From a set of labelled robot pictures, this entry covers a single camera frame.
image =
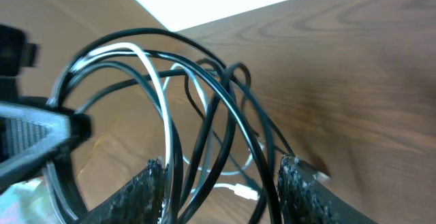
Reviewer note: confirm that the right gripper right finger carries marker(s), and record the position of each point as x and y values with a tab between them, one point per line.
304	199

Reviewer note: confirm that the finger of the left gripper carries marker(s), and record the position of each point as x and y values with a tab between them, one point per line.
33	133

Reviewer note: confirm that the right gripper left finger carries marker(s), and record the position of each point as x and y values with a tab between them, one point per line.
138	201

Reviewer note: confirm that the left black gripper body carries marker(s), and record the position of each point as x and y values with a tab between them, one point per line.
16	52

